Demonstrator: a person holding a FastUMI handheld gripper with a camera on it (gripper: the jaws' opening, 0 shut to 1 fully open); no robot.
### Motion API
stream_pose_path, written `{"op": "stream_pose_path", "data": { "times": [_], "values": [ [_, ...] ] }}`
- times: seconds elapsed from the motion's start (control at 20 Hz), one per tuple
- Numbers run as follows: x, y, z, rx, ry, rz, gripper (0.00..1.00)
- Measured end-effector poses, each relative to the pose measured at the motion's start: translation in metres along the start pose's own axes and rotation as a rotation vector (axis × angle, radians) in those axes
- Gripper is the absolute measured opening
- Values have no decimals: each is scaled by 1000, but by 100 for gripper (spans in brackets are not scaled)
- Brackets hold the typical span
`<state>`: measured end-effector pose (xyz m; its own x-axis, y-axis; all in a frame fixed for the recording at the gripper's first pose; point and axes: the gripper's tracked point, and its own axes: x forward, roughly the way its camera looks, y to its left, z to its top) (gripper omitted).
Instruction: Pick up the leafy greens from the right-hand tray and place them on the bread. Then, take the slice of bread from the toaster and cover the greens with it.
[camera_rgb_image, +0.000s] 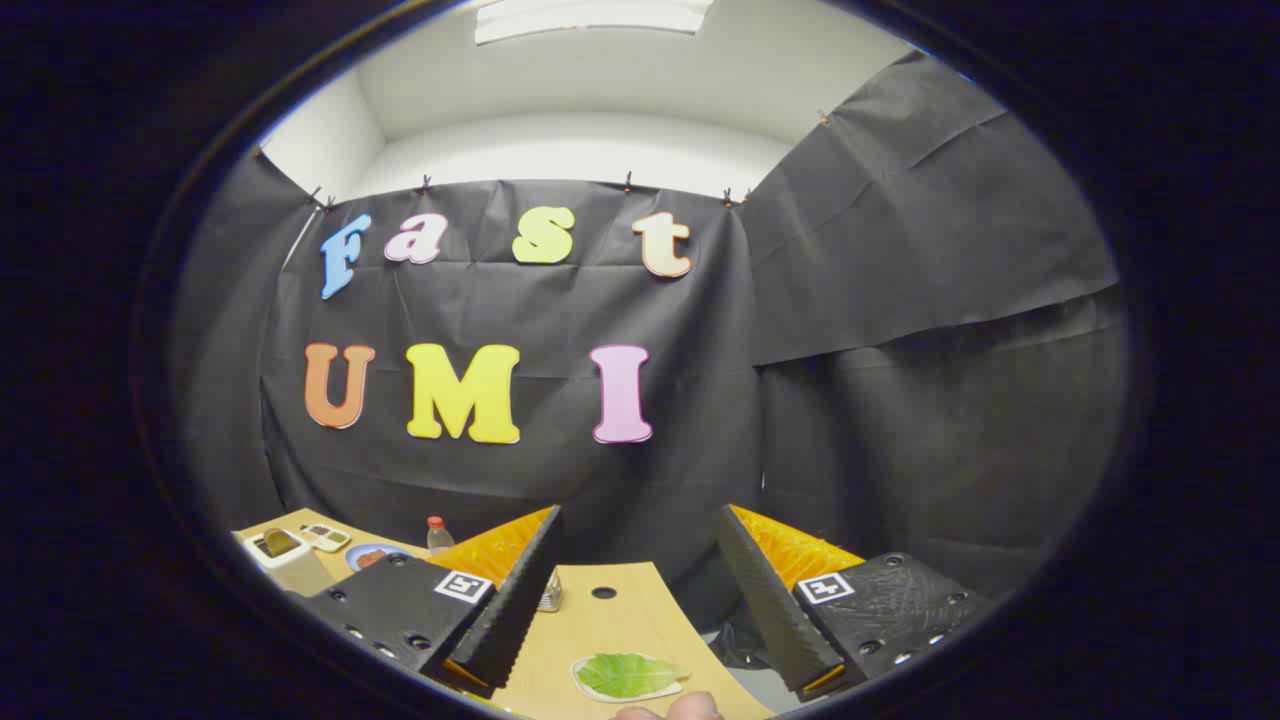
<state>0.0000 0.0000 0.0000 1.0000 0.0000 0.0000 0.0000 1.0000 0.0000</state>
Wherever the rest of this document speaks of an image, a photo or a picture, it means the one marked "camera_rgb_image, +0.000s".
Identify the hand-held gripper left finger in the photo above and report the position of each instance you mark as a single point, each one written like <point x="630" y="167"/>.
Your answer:
<point x="520" y="600"/>

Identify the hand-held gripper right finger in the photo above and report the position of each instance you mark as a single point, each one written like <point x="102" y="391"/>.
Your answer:
<point x="765" y="600"/>

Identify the green lettuce leaf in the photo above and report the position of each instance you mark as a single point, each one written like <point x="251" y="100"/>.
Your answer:
<point x="625" y="675"/>

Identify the clear bottle with red cap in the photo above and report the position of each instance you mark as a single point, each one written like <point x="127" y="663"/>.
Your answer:
<point x="438" y="538"/>

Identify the brown meat patty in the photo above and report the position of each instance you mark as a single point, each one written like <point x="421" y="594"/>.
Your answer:
<point x="372" y="558"/>

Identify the blue plate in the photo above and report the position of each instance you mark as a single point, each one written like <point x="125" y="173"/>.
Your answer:
<point x="356" y="553"/>

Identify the white divided seasoning tray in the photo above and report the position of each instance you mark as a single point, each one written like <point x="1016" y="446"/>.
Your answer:
<point x="325" y="537"/>

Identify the white toaster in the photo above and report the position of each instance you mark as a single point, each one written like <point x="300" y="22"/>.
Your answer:
<point x="300" y="575"/>

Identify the white ceiling light panel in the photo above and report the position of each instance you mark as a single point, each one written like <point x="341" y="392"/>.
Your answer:
<point x="590" y="18"/>

